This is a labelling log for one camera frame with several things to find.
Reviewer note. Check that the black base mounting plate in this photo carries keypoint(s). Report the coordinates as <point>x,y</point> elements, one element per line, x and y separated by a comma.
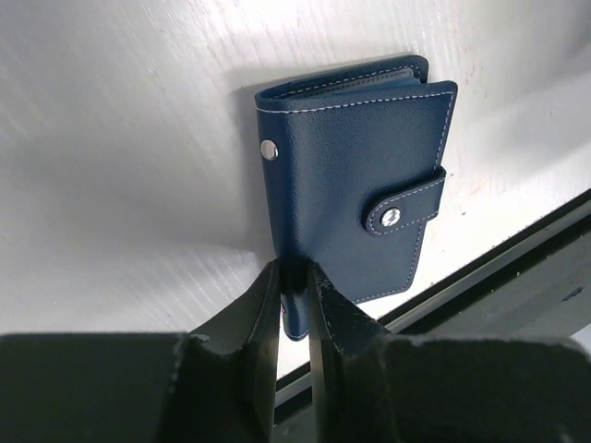
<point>497,352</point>

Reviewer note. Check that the blue leather card holder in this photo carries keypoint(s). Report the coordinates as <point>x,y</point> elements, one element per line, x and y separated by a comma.
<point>352,162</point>

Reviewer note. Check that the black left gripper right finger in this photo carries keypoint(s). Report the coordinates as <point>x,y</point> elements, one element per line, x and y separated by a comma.
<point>345,400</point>

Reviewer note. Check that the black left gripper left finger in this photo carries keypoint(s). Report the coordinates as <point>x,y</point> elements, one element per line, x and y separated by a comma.
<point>230,366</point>

